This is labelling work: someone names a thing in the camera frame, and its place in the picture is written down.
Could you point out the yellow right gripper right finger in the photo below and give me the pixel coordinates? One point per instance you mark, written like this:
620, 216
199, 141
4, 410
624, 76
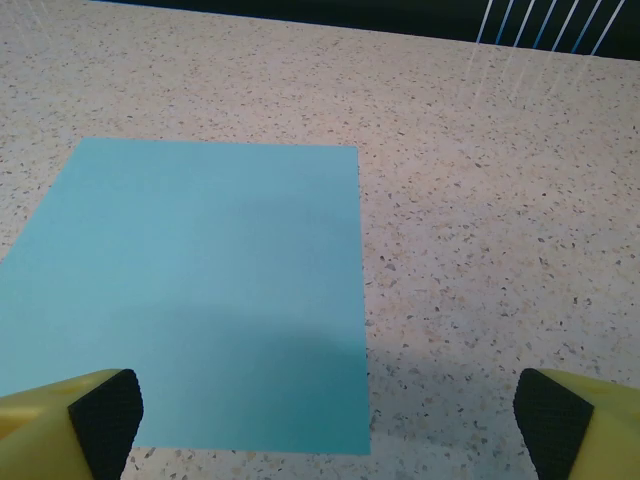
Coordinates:
590, 430

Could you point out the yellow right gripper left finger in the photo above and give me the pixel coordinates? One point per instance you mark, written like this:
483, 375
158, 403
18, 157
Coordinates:
45, 430

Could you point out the light blue paper sheet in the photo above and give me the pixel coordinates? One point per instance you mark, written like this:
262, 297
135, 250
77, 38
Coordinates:
200, 275

